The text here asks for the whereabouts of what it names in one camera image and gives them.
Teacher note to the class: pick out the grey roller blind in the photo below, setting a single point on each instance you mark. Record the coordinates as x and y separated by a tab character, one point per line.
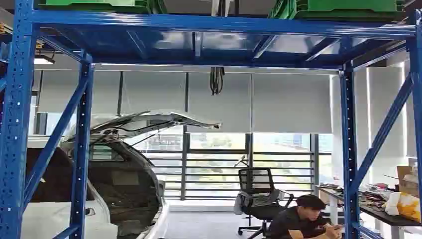
219	102
151	92
291	104

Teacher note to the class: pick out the dark window railing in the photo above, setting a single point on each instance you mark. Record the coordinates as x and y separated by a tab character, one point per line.
214	168

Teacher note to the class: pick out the black mesh office chair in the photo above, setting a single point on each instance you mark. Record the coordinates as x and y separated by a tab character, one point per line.
258	179

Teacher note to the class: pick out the grey cloth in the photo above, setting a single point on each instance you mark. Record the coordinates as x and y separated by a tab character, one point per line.
242	201

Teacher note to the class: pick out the white car with open tailgate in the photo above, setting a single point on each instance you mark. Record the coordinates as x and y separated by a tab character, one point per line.
132	184

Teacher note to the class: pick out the person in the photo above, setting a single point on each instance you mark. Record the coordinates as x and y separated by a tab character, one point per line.
293	221

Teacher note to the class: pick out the green plastic crate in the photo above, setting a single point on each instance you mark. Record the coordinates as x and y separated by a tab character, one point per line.
349	6
89	2

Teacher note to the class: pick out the ceiling lamp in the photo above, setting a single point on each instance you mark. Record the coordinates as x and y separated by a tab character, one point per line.
43	60

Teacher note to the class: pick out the dark cluttered table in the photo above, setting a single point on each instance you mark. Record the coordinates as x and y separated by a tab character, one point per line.
379	212

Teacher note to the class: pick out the open brown cardboard box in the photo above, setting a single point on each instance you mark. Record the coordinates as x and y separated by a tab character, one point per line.
407	186

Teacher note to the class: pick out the yellow and white plastic bag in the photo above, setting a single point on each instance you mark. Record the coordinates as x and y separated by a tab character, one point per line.
407	206

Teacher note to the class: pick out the blue steel rack frame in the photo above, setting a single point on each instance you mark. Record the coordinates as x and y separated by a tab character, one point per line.
14	99

